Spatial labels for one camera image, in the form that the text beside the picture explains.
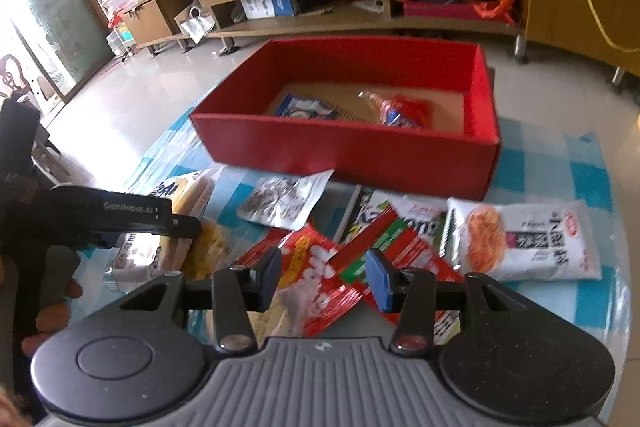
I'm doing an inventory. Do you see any yellow snack bag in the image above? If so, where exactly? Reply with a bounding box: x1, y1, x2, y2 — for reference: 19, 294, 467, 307
184, 219, 237, 282

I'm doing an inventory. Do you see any red clear snack packet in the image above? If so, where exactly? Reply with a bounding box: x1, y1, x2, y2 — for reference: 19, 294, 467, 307
358, 90, 435, 128

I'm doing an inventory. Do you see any blue white checked cloth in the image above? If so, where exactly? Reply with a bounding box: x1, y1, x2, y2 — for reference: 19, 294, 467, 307
122, 107, 631, 358

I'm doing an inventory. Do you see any green white cake packet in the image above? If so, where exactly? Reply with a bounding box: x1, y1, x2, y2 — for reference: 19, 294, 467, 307
332, 184, 451, 268

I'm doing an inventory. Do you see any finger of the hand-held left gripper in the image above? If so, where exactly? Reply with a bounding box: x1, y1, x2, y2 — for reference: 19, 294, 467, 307
169, 213, 204, 239

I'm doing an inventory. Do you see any white noodle packet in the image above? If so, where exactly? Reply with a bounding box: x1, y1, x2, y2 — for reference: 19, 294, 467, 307
442, 197, 603, 283

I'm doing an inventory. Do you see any white plastic bag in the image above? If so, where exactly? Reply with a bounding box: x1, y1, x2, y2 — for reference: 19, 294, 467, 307
179, 13, 217, 44

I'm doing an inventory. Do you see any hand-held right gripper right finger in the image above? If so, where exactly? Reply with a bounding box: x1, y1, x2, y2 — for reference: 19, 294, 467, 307
365, 248, 523, 356

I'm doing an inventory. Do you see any silver foil snack packet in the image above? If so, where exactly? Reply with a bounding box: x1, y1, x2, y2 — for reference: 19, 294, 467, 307
236, 169, 335, 230

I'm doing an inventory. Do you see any person's left hand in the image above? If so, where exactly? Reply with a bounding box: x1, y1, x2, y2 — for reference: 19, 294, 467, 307
21, 278, 85, 359

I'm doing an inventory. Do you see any blue white snack packet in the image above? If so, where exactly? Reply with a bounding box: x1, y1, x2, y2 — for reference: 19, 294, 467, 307
274, 93, 341, 122

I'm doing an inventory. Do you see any flat red box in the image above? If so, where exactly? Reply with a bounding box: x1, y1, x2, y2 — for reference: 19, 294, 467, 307
402, 0, 493, 20

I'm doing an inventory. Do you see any red green wafer packet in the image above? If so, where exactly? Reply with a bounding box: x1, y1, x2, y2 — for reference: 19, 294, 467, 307
332, 207, 466, 348

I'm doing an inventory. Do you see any glass door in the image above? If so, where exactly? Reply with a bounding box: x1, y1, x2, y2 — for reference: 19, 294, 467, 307
12, 0, 112, 98

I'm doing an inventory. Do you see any clear bread packet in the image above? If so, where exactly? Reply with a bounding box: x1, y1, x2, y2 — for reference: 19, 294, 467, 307
102, 169, 217, 293

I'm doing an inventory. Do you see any red dotted snack packet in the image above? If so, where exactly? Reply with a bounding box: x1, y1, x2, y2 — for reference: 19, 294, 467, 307
235, 222, 366, 338

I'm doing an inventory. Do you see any red cardboard box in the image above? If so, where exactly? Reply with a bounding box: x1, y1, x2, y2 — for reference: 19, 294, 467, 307
189, 36, 502, 202

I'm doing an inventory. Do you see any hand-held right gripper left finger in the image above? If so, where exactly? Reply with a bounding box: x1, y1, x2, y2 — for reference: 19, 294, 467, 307
119, 247, 284, 354

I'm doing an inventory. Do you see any plastic storage rack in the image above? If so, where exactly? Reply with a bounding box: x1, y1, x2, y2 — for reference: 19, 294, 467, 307
106, 4, 137, 58

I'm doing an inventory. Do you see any blue white carton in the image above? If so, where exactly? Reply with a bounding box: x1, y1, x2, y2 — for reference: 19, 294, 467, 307
241, 0, 300, 20

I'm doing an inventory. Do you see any wooden TV stand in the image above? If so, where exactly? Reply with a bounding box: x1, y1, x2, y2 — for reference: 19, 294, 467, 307
120, 0, 640, 94

